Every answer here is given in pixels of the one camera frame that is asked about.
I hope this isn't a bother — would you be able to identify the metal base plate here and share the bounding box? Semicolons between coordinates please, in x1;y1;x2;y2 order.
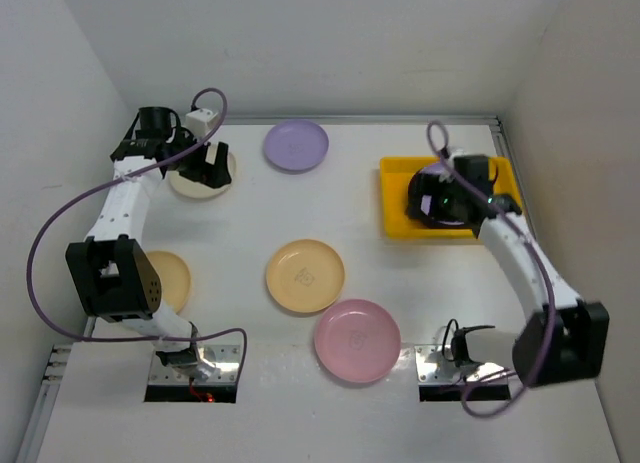
414;344;509;386
148;345;240;386

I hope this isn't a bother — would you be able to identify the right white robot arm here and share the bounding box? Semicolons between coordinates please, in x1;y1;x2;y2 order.
406;155;609;388

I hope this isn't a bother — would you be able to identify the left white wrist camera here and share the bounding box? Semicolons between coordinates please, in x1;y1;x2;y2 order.
183;109;219;138

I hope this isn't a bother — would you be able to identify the dark-rimmed plate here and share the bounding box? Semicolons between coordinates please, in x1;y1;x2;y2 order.
405;164;470;230

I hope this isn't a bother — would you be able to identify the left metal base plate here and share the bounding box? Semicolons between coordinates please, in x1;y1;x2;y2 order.
148;345;240;386

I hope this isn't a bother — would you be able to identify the cream plate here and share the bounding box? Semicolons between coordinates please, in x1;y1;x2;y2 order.
168;144;237;200

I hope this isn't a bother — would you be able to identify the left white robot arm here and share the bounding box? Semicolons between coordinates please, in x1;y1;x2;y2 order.
65;107;232;379

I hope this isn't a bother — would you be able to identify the yellow plastic bin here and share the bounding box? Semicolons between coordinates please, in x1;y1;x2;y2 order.
380;156;525;241

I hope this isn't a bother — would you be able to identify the purple plate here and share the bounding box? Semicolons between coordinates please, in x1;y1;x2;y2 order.
418;163;464;229
263;119;329;173

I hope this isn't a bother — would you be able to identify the aluminium table frame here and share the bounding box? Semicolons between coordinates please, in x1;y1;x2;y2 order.
14;113;586;463

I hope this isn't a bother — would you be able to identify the pink plate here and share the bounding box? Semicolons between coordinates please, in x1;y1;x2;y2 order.
313;299;402;385

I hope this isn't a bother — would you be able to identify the yellow plate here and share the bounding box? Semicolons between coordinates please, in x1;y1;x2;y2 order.
146;251;192;314
265;239;346;314

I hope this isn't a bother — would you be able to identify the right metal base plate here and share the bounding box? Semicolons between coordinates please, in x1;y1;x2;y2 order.
414;344;509;386

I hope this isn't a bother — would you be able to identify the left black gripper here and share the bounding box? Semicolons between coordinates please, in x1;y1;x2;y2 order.
166;126;230;188

